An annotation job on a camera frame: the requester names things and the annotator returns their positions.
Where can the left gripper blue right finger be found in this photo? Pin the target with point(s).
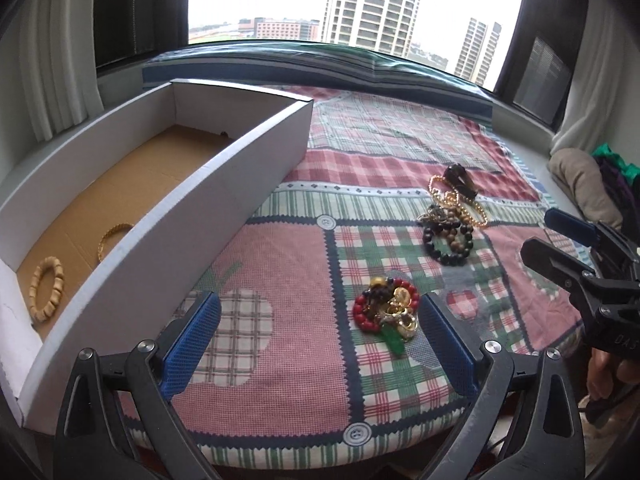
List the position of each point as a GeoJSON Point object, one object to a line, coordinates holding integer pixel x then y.
{"type": "Point", "coordinates": [544, 440]}

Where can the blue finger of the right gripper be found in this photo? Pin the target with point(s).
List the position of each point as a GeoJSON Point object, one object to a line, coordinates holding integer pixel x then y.
{"type": "Point", "coordinates": [576, 229]}
{"type": "Point", "coordinates": [559, 268]}

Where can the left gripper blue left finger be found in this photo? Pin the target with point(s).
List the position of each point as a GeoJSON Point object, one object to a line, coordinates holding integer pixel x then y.
{"type": "Point", "coordinates": [92, 440]}

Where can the dark brown leather watch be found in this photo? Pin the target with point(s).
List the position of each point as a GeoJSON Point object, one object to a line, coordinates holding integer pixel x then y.
{"type": "Point", "coordinates": [461, 181]}

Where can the gold bangle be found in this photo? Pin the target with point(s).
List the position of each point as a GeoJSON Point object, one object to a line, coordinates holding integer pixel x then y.
{"type": "Point", "coordinates": [121, 228]}

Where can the gold ring cluster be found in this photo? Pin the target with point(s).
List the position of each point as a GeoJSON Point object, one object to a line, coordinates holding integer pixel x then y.
{"type": "Point", "coordinates": [393, 301]}

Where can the green jade pendant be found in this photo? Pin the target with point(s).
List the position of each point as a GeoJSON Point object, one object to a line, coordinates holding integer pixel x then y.
{"type": "Point", "coordinates": [393, 339]}

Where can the right hand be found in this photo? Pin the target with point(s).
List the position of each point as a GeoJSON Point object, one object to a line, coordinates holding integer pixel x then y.
{"type": "Point", "coordinates": [603, 368]}

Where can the beige folded blanket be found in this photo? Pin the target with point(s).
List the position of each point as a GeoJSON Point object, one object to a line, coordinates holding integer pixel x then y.
{"type": "Point", "coordinates": [578, 176]}

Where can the green and purple clothes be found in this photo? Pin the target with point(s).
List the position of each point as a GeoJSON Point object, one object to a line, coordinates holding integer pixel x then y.
{"type": "Point", "coordinates": [621, 182]}

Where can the right white curtain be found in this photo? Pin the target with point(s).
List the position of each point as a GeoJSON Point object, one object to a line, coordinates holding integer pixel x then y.
{"type": "Point", "coordinates": [597, 77]}

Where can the white curtain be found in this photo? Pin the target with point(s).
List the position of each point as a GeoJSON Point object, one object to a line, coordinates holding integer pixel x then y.
{"type": "Point", "coordinates": [58, 65]}
{"type": "Point", "coordinates": [597, 77]}

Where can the white cardboard box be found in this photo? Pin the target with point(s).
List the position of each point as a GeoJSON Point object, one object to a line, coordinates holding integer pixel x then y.
{"type": "Point", "coordinates": [186, 164]}

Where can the patchwork plaid bed quilt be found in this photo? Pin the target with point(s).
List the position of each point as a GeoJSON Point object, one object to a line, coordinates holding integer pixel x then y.
{"type": "Point", "coordinates": [318, 360]}

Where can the left white curtain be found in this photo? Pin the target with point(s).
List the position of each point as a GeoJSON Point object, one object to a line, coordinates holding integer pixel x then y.
{"type": "Point", "coordinates": [58, 65]}

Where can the striped green blue bolster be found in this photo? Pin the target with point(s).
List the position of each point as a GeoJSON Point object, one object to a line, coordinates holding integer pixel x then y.
{"type": "Point", "coordinates": [313, 64]}

